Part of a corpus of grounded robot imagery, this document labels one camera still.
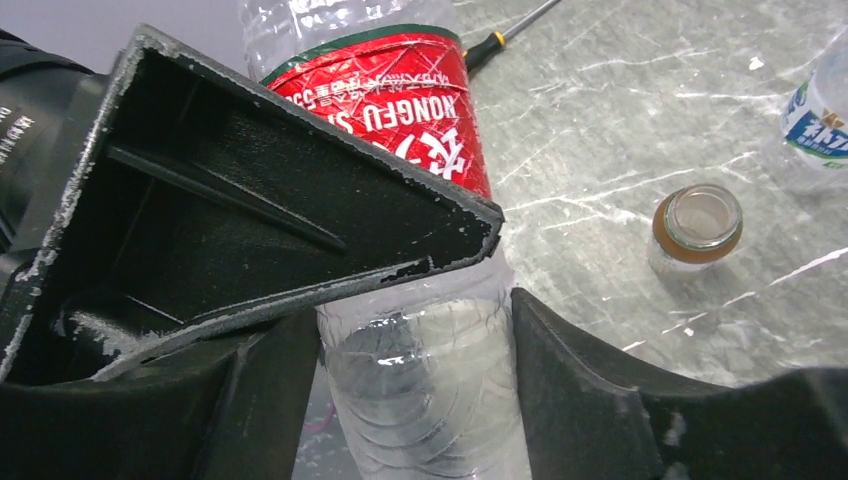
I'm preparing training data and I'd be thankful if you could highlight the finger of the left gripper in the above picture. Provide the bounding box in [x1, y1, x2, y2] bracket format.
[1, 24, 504, 384]

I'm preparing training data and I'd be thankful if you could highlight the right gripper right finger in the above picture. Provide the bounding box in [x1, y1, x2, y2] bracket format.
[511, 288, 847, 479]

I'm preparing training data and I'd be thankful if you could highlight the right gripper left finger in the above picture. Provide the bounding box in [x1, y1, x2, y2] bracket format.
[1, 310, 320, 479]

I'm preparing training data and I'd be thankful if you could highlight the red label clear bottle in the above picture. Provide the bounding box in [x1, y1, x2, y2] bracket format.
[238, 0, 531, 480]

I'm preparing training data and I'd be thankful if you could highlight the brown bottle green cap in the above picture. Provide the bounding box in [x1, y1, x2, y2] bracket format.
[648, 183, 744, 275]

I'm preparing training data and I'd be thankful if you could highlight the blue label water bottle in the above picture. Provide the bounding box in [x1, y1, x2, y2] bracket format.
[765, 33, 847, 194]

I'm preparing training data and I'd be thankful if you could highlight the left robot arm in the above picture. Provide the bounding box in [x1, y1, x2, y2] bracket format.
[1, 24, 504, 379]

